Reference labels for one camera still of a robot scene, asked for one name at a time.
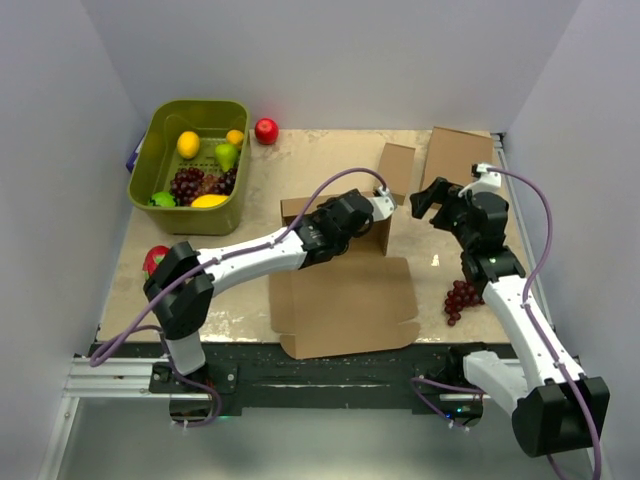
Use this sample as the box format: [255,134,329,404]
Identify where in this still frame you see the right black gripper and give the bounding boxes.
[409,177,476,251]

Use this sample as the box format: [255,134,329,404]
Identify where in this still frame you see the cardboard paper box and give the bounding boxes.
[269,219,420,360]

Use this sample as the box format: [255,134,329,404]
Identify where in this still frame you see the red grapes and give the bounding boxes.
[443,280,485,327]

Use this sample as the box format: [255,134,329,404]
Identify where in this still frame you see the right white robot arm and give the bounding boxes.
[410,177,610,457]

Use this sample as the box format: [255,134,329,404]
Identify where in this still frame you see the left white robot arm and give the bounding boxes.
[143,189,376,392]

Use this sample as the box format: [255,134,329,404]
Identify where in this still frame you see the small folded cardboard box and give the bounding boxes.
[377,143,415,196]

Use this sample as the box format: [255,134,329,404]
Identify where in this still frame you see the large folded cardboard box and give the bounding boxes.
[420,127,494,190]

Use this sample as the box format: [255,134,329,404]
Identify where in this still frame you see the red apple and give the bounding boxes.
[254,117,280,145]

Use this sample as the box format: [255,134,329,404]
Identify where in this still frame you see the green pear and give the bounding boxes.
[214,143,239,173]

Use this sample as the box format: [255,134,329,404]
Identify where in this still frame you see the small orange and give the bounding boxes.
[225,129,245,150]

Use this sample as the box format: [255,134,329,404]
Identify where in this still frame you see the yellow mango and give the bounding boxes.
[190,194,228,209]

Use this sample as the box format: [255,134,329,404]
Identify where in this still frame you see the dark grapes in basket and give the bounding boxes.
[169,167,237,206]

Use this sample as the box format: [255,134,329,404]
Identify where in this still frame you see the yellow lemon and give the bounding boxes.
[176,131,200,160]

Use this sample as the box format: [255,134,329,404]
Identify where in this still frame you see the green lime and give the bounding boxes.
[147,191,179,208]

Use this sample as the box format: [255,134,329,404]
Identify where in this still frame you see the red dragon fruit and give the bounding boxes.
[142,245,170,280]

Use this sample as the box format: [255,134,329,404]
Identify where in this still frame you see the green plastic basket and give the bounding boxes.
[128,99,251,236]

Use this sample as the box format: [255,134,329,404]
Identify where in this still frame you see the purple white booklet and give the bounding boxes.
[125,134,146,173]

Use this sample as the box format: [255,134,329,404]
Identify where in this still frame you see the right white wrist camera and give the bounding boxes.
[458,163,502,198]

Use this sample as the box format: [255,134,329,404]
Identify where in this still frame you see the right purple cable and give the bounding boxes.
[492,167,604,480]

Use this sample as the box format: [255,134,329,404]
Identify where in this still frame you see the purple cable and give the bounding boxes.
[492,167,604,480]
[88,167,389,426]

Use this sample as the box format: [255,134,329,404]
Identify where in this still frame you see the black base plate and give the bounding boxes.
[87,341,516,426]

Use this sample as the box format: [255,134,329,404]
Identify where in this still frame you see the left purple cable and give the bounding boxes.
[88,167,389,426]

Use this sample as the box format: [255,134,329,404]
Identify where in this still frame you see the right aluminium rail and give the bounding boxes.
[489,131,614,480]

